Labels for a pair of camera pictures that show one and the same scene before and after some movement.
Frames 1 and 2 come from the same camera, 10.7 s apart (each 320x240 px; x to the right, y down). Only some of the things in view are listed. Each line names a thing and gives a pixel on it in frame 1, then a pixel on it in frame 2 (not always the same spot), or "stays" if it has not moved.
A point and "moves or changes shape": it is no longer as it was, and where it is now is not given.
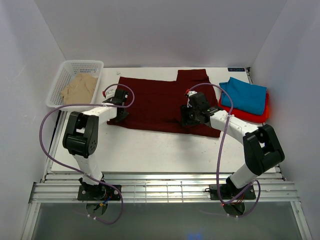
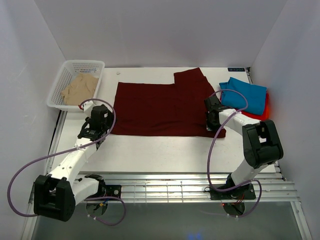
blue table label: (236, 69) stays
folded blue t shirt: (246, 97) stays
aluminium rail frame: (63, 187) stays
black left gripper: (122, 117) -> (110, 119)
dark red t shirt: (158, 103) moves or changes shape
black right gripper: (185, 119) -> (210, 127)
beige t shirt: (80, 91) stays
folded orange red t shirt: (248, 116) stays
